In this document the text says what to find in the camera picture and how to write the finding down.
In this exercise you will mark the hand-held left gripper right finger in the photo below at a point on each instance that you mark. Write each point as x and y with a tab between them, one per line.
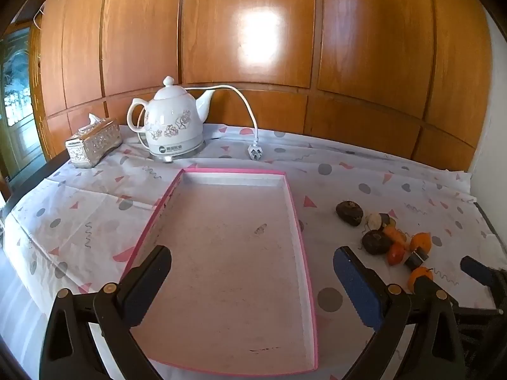
356	285

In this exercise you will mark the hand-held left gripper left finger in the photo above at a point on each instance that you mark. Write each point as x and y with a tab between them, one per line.
150	273

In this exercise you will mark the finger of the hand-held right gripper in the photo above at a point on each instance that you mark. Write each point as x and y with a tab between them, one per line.
481	324
477	270

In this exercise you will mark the dark brown round fruit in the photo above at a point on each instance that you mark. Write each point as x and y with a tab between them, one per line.
349	212
375	242

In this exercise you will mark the red-orange small fruit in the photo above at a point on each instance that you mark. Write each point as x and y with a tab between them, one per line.
396	254

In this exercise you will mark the orange tangerine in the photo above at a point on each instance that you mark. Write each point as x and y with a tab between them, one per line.
420	241
420	276

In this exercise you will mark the orange carrot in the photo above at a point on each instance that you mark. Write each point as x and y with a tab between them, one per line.
395	234

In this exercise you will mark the white dark-skinned cut cylinder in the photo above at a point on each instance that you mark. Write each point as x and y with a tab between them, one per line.
377	221

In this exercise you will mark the pink shallow box tray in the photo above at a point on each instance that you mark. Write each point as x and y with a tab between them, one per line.
229	253

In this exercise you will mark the small yellow-green fruit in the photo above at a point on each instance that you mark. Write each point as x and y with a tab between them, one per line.
392	221

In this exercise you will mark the white patterned tablecloth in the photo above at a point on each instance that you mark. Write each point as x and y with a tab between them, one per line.
99	213

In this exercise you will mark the silver kettle base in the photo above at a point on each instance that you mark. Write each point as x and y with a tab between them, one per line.
174	156

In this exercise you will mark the silver embossed tissue box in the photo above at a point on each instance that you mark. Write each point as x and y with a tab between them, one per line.
93	144

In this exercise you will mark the white floral ceramic kettle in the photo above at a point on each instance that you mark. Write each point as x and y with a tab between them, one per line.
174	122

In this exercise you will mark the white tissue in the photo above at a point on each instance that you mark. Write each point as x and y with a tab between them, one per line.
93	119

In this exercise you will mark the glass door with wooden frame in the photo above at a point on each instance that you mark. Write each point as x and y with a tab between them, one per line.
19	107

